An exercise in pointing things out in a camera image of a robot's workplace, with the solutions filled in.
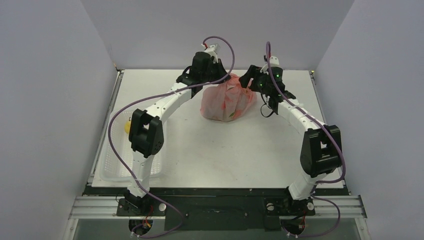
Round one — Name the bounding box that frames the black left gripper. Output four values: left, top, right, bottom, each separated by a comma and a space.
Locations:
201, 59, 231, 85

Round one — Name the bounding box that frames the pink printed plastic bag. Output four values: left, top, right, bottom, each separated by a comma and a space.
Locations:
200, 73, 257, 122

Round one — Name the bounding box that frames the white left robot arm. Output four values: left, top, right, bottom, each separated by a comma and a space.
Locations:
128, 50, 230, 215

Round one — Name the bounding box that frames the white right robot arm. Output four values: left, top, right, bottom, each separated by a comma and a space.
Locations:
239, 65, 343, 214

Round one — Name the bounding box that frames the yellow fake pear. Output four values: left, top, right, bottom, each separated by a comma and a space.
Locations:
124, 120, 131, 135

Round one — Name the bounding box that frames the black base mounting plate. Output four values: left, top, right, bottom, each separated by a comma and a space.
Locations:
83, 187, 349, 236

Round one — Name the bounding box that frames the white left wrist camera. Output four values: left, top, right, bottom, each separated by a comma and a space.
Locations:
204, 43, 221, 59

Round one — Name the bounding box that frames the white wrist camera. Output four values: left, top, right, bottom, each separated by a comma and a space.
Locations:
264, 55, 280, 67
204, 43, 221, 59

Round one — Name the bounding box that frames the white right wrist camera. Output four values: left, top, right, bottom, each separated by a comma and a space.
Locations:
264, 55, 280, 67

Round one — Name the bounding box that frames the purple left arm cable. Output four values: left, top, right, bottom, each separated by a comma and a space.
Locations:
107, 35, 236, 239

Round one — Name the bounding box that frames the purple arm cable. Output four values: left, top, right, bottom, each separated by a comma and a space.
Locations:
265, 41, 347, 238
107, 35, 236, 239

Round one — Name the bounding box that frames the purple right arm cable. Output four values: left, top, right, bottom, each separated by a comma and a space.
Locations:
265, 41, 347, 238

